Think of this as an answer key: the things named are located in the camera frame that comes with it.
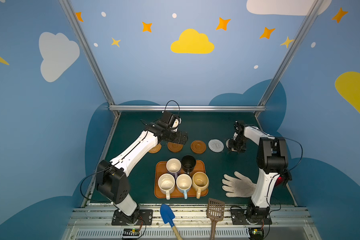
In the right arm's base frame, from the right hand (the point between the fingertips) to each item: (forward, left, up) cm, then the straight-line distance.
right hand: (234, 148), depth 100 cm
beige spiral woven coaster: (+2, +6, +4) cm, 7 cm away
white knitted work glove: (-25, +1, 0) cm, 25 cm away
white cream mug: (-25, +43, +1) cm, 50 cm away
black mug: (-15, +31, +6) cm, 35 cm away
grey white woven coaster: (+2, +12, 0) cm, 13 cm away
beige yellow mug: (-24, +24, 0) cm, 34 cm away
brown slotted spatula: (-39, +17, +1) cm, 43 cm away
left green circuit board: (-50, +59, -3) cm, 77 cm away
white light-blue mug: (-25, +33, +2) cm, 42 cm away
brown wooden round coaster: (-1, +41, 0) cm, 41 cm away
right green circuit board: (-47, -4, -4) cm, 47 cm away
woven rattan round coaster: (-3, +54, -1) cm, 54 cm away
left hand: (-5, +37, +19) cm, 42 cm away
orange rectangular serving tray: (-16, +48, +1) cm, 51 cm away
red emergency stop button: (-32, -5, +28) cm, 42 cm away
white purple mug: (-15, +40, +1) cm, 43 cm away
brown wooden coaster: (+1, +25, 0) cm, 25 cm away
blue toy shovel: (-41, +41, 0) cm, 58 cm away
